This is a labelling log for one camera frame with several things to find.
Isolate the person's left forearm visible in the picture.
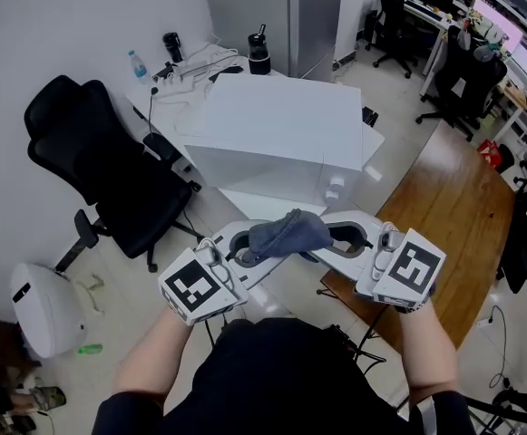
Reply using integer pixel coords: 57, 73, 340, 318
112, 306, 196, 399

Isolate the grey-blue cloth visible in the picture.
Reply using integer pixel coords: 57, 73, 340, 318
235, 208, 336, 265

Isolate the white microwave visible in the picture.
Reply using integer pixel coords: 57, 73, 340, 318
183, 73, 365, 207

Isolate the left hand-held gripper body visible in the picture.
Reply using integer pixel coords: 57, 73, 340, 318
157, 217, 301, 326

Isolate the black high-back office chair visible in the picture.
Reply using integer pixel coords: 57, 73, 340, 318
23, 74, 206, 275

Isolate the black office chair with clothes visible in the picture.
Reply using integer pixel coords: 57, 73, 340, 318
415, 24, 510, 143

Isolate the pair of shoes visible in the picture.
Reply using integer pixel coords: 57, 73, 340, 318
27, 384, 68, 412

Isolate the black tumbler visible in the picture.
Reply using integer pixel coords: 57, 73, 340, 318
161, 31, 184, 63

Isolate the grey metal cabinet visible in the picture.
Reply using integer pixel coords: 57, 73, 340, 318
287, 0, 345, 83

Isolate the black thin cable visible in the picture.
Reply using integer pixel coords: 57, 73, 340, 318
146, 86, 161, 136

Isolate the clear plastic water bottle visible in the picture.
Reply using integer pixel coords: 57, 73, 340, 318
128, 50, 151, 86

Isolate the person's right forearm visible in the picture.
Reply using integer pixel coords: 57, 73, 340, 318
397, 296, 460, 399

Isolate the white power strip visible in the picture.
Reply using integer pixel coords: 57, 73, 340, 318
152, 58, 210, 86

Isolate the black floor cable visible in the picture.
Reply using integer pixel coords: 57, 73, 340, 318
488, 304, 519, 390

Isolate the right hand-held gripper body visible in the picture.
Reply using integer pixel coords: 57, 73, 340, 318
307, 209, 447, 311

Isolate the black mesh office chair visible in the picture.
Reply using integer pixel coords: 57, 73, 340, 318
364, 0, 422, 80

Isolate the small black device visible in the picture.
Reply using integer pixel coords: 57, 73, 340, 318
361, 105, 381, 129

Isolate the pink-lit monitor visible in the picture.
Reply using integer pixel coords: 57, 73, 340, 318
470, 0, 525, 57

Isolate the red box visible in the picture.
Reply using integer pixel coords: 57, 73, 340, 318
476, 139, 504, 169

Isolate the white cable bundle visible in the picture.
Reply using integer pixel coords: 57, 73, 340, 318
181, 41, 242, 71

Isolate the white shelf desk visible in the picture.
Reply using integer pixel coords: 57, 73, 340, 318
387, 0, 527, 149

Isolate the white rounded bin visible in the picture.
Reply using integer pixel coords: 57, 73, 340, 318
9, 261, 88, 360

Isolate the person's black clothing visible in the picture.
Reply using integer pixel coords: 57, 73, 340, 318
92, 317, 478, 435

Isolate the black jug with lid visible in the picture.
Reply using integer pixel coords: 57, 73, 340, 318
246, 24, 273, 76

